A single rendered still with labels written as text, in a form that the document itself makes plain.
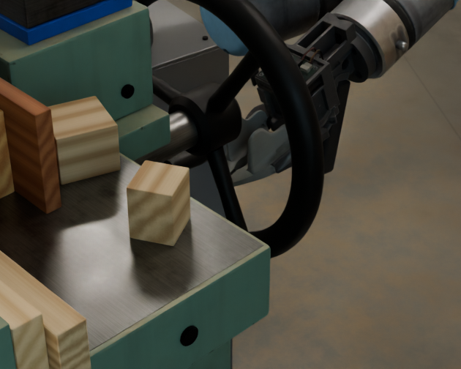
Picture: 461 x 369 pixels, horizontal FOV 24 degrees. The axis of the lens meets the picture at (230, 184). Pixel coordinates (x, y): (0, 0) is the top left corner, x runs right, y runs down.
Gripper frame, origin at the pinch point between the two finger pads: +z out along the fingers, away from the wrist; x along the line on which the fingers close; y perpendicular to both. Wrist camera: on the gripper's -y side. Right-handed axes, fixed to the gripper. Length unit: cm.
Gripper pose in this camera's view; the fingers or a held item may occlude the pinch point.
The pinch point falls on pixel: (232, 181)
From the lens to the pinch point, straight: 111.6
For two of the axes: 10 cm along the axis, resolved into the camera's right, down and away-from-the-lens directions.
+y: -2.5, -6.3, -7.3
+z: -6.8, 6.5, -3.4
